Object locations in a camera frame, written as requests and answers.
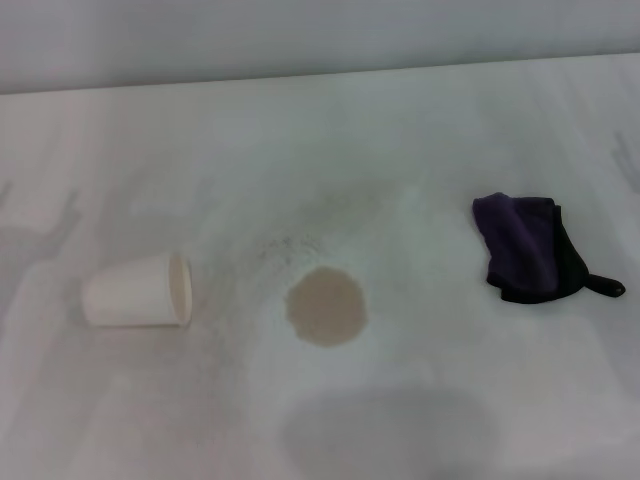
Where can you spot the purple and black rag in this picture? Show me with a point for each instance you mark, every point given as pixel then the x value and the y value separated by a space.
pixel 520 240

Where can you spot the brown water stain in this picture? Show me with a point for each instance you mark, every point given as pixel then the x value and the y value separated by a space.
pixel 326 306

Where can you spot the white paper cup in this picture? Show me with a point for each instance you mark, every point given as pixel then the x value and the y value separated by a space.
pixel 130 292

